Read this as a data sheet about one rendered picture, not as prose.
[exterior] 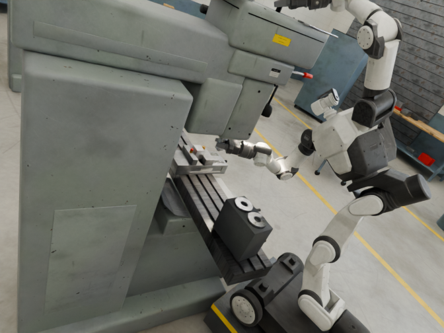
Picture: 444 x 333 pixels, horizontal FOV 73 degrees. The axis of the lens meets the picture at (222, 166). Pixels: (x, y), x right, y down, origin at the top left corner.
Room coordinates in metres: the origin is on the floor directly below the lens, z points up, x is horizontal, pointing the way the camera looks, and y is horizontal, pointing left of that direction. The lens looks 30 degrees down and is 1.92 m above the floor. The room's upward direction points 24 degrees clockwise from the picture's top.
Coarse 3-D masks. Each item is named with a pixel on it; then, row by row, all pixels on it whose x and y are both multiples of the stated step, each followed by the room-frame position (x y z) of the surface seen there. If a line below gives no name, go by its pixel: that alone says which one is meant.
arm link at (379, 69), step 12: (396, 24) 1.25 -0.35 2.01; (360, 36) 1.24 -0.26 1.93; (372, 36) 1.20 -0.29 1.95; (396, 36) 1.25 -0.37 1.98; (372, 48) 1.20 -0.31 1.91; (384, 48) 1.20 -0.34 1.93; (396, 48) 1.22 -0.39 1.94; (372, 60) 1.23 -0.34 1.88; (384, 60) 1.21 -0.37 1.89; (372, 72) 1.23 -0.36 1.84; (384, 72) 1.22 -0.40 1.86; (372, 84) 1.24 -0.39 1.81; (384, 84) 1.23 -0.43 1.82
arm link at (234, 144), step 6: (228, 144) 1.40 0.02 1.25; (234, 144) 1.41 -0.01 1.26; (240, 144) 1.43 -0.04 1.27; (246, 144) 1.43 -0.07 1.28; (228, 150) 1.36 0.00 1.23; (234, 150) 1.39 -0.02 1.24; (240, 150) 1.41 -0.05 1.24; (246, 150) 1.41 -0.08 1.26; (240, 156) 1.41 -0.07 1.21; (246, 156) 1.41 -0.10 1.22
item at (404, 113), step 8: (0, 0) 4.98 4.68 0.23; (400, 104) 7.98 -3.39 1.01; (400, 112) 7.64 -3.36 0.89; (408, 112) 7.55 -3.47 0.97; (408, 120) 7.29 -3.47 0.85; (416, 120) 7.57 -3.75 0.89; (424, 128) 7.01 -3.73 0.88; (432, 128) 7.50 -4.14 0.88; (440, 136) 6.92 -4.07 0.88; (400, 144) 7.58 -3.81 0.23; (408, 152) 7.17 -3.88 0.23; (416, 160) 6.82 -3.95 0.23; (424, 160) 6.81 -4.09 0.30; (432, 160) 6.71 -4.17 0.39; (432, 168) 6.68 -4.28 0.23; (440, 168) 6.43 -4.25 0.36; (432, 176) 6.44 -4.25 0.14
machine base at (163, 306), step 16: (176, 288) 1.27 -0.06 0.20; (192, 288) 1.32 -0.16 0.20; (208, 288) 1.37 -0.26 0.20; (224, 288) 1.43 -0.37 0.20; (128, 304) 1.04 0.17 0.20; (144, 304) 1.08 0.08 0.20; (160, 304) 1.12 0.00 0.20; (176, 304) 1.17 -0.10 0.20; (192, 304) 1.23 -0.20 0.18; (208, 304) 1.32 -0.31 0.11; (96, 320) 0.88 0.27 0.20; (112, 320) 0.92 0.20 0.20; (128, 320) 0.96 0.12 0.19; (144, 320) 1.02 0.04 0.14; (160, 320) 1.10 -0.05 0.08
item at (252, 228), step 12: (228, 204) 1.10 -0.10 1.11; (240, 204) 1.11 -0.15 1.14; (228, 216) 1.08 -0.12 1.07; (240, 216) 1.05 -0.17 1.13; (252, 216) 1.06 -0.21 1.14; (216, 228) 1.10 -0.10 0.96; (228, 228) 1.06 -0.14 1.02; (240, 228) 1.02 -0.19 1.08; (252, 228) 1.00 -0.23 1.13; (264, 228) 1.04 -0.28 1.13; (228, 240) 1.04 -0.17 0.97; (240, 240) 1.00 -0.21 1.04; (252, 240) 0.98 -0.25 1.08; (264, 240) 1.06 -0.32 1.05; (240, 252) 0.98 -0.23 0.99; (252, 252) 1.03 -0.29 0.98
